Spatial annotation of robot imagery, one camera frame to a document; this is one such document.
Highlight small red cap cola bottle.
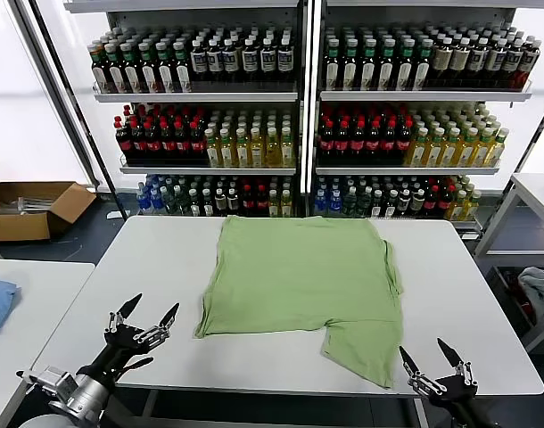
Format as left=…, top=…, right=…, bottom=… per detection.
left=240, top=185, right=256, bottom=217
left=424, top=185, right=439, bottom=218
left=437, top=185, right=453, bottom=218
left=254, top=185, right=269, bottom=217

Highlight metal table frame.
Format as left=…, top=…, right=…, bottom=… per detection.
left=66, top=385, right=433, bottom=428

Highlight white crumpled cloth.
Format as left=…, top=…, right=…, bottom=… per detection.
left=516, top=266, right=544, bottom=329

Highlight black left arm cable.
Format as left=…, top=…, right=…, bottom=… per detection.
left=118, top=356, right=155, bottom=374

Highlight plastic-wrapped items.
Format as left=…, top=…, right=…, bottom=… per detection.
left=0, top=195, right=59, bottom=216

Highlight white side table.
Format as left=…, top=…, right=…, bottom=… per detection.
left=472, top=171, right=544, bottom=353

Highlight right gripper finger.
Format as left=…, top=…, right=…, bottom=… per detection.
left=399, top=346, right=438, bottom=398
left=437, top=337, right=474, bottom=385

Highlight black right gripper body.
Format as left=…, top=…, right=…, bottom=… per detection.
left=427, top=374, right=496, bottom=428

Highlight grey metal shelf unit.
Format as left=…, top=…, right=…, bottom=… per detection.
left=62, top=0, right=311, bottom=219
left=309, top=0, right=534, bottom=233

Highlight green short-sleeve shirt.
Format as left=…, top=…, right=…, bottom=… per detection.
left=194, top=215, right=406, bottom=390

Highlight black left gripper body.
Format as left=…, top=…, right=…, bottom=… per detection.
left=78, top=327, right=155, bottom=380

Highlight open cardboard box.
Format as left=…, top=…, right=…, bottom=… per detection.
left=0, top=180, right=97, bottom=242

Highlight blue cloth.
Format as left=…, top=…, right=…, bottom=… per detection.
left=0, top=275, right=21, bottom=349

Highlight black window frame post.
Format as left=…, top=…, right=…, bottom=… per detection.
left=476, top=88, right=544, bottom=237
left=11, top=0, right=124, bottom=219

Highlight dark bottle blue white label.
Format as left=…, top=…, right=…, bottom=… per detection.
left=276, top=37, right=295, bottom=84
left=190, top=39, right=210, bottom=84
left=206, top=38, right=225, bottom=84
left=485, top=37, right=507, bottom=88
left=259, top=37, right=277, bottom=84
left=242, top=37, right=260, bottom=84
left=221, top=38, right=240, bottom=84
left=503, top=38, right=524, bottom=88
left=468, top=37, right=488, bottom=88

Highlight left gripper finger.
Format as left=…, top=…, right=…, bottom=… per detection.
left=107, top=292, right=144, bottom=333
left=135, top=302, right=180, bottom=347

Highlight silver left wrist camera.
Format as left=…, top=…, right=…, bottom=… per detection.
left=30, top=366, right=79, bottom=398

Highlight dark storage bin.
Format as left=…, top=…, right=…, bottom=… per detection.
left=490, top=265, right=544, bottom=349

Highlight reddish bottle white label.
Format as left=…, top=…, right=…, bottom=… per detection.
left=519, top=39, right=542, bottom=89

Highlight dark tea bottle green cap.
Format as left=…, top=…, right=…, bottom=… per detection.
left=397, top=38, right=416, bottom=91
left=414, top=38, right=435, bottom=90
left=359, top=38, right=380, bottom=91
left=323, top=38, right=343, bottom=91
left=90, top=42, right=111, bottom=94
left=378, top=38, right=399, bottom=91
left=105, top=42, right=127, bottom=94
left=122, top=41, right=143, bottom=94
left=172, top=40, right=193, bottom=93
left=156, top=40, right=176, bottom=94
left=341, top=38, right=361, bottom=91
left=138, top=41, right=160, bottom=94

